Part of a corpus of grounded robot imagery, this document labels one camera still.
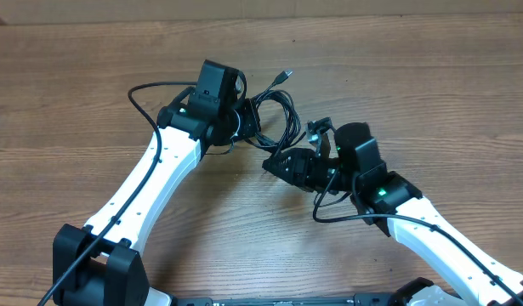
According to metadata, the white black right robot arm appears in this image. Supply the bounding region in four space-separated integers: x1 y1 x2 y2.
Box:
263 119 523 305

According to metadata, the black thick USB-C cable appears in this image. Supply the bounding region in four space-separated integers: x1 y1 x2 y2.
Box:
243 69 307 155

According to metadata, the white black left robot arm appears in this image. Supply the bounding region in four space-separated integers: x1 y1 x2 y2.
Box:
39 60 247 305

